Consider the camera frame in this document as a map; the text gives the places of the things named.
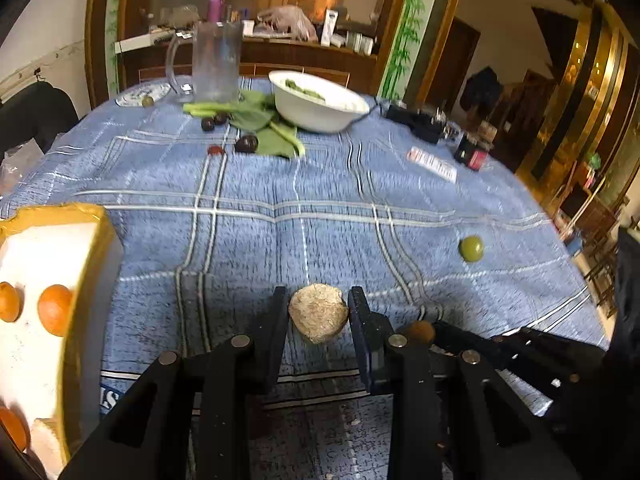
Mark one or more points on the white upright box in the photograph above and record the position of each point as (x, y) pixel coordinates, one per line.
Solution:
(329, 27)

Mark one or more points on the patterned plate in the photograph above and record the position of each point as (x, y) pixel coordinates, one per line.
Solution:
(135, 95)

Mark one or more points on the purple bottle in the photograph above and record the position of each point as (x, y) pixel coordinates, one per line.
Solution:
(216, 5)

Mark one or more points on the wooden chair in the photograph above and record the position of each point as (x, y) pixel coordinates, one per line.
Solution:
(595, 245)

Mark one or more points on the black adapter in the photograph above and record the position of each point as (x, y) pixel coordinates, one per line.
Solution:
(400, 113)

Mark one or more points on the translucent plastic bag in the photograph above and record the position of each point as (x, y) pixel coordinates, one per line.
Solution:
(290, 21)

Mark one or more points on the small orange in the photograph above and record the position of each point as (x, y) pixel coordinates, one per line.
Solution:
(7, 302)
(12, 427)

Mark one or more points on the bamboo print wall panel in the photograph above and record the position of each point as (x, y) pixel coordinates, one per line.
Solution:
(406, 35)
(112, 15)

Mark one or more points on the large orange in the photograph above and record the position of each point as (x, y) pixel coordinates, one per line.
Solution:
(55, 310)

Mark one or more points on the yellow box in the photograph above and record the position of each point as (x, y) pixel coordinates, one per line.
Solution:
(95, 240)

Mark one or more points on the white bowl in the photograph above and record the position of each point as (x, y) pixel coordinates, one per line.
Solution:
(315, 110)

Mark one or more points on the black box device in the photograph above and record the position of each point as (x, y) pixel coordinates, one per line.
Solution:
(430, 127)

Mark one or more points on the green round fruit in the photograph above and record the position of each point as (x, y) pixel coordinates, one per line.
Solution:
(471, 248)

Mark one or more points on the brown tape roll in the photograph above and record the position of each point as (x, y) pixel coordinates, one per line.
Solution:
(486, 132)

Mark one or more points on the green leafy vegetable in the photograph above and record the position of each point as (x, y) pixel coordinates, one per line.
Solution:
(260, 120)

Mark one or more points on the chopped green vegetable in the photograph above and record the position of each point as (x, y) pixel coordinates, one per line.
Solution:
(305, 90)

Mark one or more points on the hanging dark jacket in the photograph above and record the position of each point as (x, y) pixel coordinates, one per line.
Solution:
(480, 90)

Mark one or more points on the clear glass mug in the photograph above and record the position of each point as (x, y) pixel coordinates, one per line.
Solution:
(212, 65)

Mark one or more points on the clear plastic bag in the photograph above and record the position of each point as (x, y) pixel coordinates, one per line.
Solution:
(17, 162)

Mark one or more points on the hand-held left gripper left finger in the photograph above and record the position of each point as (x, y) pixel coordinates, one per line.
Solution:
(277, 321)

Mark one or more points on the white red card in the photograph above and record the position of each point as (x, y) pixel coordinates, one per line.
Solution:
(432, 163)

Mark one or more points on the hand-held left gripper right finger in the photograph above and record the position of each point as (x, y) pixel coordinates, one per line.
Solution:
(360, 325)

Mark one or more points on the small green grape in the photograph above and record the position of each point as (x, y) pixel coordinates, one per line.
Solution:
(147, 102)

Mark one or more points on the blue plaid tablecloth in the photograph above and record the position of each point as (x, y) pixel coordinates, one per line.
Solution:
(300, 220)

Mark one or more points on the beige rough ball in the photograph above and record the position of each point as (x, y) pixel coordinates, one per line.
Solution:
(317, 312)

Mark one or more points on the wooden glass partition counter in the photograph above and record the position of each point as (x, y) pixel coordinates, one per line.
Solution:
(300, 55)

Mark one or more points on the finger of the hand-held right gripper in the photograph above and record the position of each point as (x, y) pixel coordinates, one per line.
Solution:
(530, 370)
(475, 334)

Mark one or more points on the small dark grape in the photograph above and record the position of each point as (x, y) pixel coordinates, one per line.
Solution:
(220, 119)
(207, 124)

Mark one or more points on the large dark grape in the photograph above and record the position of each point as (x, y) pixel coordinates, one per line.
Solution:
(246, 143)

